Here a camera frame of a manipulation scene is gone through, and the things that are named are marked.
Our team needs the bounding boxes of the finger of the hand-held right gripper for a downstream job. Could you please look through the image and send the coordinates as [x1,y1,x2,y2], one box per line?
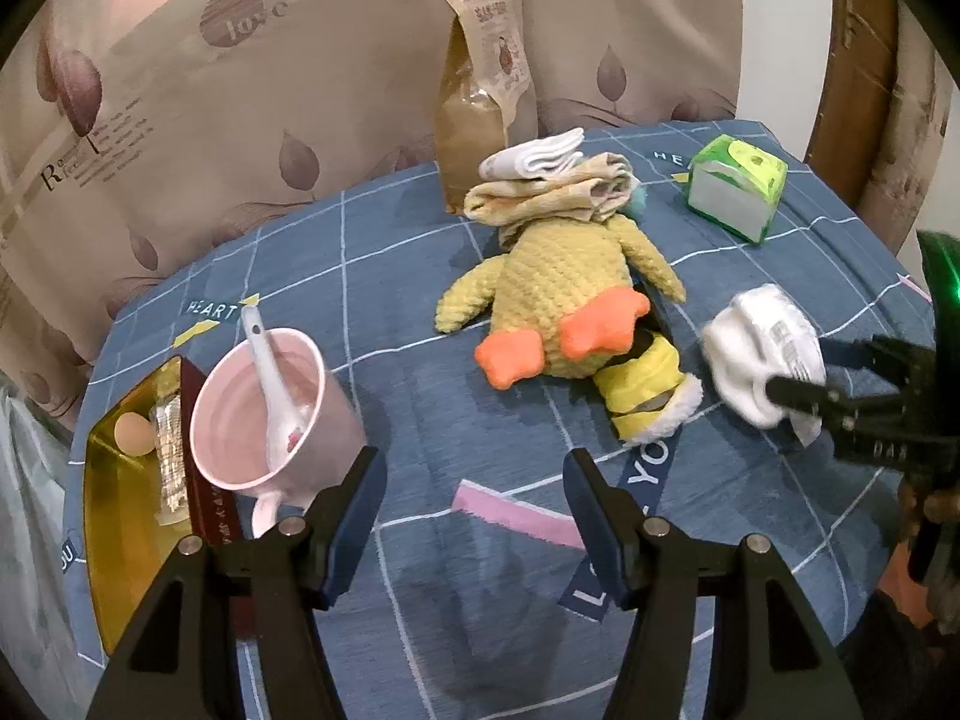
[765,375,960,470]
[820,336,942,400]

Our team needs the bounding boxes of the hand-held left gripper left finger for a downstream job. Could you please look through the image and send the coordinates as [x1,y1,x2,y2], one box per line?
[86,446,389,720]

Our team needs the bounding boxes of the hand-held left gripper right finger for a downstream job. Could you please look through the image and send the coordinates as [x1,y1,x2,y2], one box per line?
[562,448,863,720]

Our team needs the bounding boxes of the white sock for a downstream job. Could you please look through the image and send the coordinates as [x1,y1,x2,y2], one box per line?
[480,127,586,182]
[701,283,827,445]

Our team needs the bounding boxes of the yellow fuzzy sock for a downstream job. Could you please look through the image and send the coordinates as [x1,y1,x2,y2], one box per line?
[596,330,704,445]

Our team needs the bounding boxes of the gold tin tray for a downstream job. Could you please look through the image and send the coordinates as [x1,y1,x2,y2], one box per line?
[81,356,248,653]

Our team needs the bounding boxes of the yellow duck plush toy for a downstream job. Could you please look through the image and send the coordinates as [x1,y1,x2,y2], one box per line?
[435,214,687,391]

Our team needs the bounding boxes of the beige towel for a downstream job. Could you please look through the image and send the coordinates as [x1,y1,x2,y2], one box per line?
[463,152,638,248]

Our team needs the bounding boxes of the person's right hand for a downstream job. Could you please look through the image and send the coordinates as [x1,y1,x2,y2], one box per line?
[896,478,960,541]

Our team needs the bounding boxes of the pink mug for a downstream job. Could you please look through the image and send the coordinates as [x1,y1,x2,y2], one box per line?
[189,328,368,541]

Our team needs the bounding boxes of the blue checked tablecloth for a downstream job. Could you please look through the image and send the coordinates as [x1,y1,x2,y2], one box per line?
[64,118,938,720]

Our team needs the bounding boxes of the orange cloth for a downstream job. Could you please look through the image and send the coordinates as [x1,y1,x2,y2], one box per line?
[874,540,938,620]

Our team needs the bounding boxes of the white ceramic spoon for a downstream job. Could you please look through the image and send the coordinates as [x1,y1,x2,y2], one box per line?
[240,305,310,470]

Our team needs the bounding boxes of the clear plastic packet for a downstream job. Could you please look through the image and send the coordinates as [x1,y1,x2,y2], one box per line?
[150,394,192,522]

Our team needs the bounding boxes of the green tissue pack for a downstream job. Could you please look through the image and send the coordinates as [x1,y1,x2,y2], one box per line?
[686,133,788,245]

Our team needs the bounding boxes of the brown egg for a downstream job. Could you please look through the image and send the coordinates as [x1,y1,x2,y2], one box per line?
[114,412,155,455]

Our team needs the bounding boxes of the brown wooden door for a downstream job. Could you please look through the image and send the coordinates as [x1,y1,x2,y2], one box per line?
[806,0,901,203]

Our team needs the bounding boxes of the white plastic bag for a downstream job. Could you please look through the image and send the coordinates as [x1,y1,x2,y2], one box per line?
[0,382,85,691]

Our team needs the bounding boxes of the brown paper pouch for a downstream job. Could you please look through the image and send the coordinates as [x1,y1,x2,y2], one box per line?
[427,0,539,215]

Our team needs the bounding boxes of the beige printed curtain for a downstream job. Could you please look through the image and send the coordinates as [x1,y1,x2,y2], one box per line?
[0,0,751,421]

